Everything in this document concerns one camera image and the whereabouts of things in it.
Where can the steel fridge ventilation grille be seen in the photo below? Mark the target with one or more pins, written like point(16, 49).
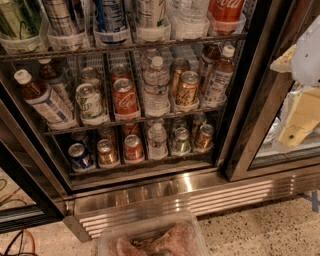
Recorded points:
point(201, 193)

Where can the green 7up can front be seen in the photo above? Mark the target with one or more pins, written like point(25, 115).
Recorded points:
point(91, 104)

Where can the orange-gold can bottom shelf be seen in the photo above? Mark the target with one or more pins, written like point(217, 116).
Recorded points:
point(204, 137)

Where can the red coca-cola can front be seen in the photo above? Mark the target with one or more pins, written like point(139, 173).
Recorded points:
point(125, 99)

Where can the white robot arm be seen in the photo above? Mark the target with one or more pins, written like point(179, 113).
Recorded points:
point(305, 68)

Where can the red can bottom shelf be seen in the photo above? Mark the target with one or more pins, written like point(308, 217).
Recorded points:
point(133, 149)

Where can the water bottle shelf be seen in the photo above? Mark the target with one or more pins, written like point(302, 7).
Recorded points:
point(156, 88)
point(157, 141)

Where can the right fridge glass door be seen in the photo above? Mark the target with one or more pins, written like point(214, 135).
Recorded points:
point(264, 91)

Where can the tea bottle right front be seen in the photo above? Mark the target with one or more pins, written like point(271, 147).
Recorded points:
point(220, 78)

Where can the red coca-cola can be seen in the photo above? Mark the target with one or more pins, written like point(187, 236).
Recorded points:
point(226, 15)
point(125, 99)

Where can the water bottle middle shelf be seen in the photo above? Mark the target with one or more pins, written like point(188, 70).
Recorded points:
point(156, 88)

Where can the open fridge glass door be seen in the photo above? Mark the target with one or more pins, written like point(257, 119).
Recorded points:
point(22, 163)

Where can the green-silver can bottom shelf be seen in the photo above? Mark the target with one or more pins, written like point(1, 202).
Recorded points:
point(181, 143)

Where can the green can top left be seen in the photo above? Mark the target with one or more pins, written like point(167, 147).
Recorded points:
point(20, 19)

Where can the tea bottle left front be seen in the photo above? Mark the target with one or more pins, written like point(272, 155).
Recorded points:
point(43, 99)

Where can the tea bottle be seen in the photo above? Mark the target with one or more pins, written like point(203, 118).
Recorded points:
point(43, 99)
point(220, 78)
point(54, 75)

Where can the gold can bottom shelf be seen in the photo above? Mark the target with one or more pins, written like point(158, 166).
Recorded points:
point(107, 154)

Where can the clear plastic food container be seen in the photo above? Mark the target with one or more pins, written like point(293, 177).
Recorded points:
point(176, 234)

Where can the blue pepsi can front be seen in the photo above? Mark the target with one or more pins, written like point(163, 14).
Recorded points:
point(80, 157)

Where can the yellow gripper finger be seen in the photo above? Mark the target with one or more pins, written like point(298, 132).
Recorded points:
point(300, 115)
point(283, 63)

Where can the gold can middle front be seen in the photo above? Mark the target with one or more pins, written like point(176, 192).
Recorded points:
point(187, 88)

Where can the tea bottle left rear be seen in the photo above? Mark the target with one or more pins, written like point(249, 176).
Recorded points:
point(54, 75)

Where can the water bottle bottom shelf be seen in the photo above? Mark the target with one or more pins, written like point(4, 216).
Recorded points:
point(157, 141)

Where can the red coca-cola can top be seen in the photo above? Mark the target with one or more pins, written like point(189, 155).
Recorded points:
point(226, 15)

